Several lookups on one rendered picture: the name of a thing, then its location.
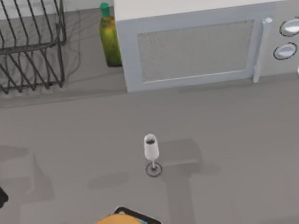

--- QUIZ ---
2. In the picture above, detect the small microwave knob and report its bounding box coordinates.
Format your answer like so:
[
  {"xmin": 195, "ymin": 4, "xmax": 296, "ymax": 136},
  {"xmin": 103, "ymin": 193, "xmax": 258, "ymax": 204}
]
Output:
[{"xmin": 272, "ymin": 41, "xmax": 299, "ymax": 62}]

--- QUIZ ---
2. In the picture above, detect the green bottle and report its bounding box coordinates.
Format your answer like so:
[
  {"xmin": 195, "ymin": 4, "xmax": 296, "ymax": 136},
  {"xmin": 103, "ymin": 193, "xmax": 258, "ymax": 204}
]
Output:
[{"xmin": 96, "ymin": 1, "xmax": 122, "ymax": 69}]

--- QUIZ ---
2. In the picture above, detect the white champagne glass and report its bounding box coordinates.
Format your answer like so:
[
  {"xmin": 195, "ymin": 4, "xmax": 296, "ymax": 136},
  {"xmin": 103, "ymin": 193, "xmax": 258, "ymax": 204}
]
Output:
[{"xmin": 141, "ymin": 132, "xmax": 164, "ymax": 178}]

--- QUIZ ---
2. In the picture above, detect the black kitchen scale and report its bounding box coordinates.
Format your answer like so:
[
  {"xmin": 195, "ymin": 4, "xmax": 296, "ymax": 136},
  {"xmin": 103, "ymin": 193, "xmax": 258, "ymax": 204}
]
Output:
[{"xmin": 112, "ymin": 201, "xmax": 164, "ymax": 224}]

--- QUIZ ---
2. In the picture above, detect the black wire dish rack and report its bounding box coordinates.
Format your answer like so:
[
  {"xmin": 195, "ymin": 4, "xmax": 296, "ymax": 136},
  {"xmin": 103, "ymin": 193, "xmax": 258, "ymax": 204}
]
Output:
[{"xmin": 0, "ymin": 0, "xmax": 75, "ymax": 96}]

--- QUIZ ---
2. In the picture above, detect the microwave door handle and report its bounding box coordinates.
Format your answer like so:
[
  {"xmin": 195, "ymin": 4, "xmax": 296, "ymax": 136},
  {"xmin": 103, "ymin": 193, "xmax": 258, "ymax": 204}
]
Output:
[{"xmin": 245, "ymin": 17, "xmax": 280, "ymax": 84}]

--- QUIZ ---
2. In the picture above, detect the large microwave knob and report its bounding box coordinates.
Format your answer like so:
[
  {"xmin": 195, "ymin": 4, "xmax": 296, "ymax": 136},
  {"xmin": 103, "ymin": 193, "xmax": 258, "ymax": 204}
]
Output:
[{"xmin": 278, "ymin": 16, "xmax": 299, "ymax": 38}]

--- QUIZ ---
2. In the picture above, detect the pale microwave oven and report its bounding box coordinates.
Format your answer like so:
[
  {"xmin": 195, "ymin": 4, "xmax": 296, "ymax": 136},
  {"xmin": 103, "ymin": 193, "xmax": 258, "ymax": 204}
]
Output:
[{"xmin": 112, "ymin": 0, "xmax": 299, "ymax": 99}]

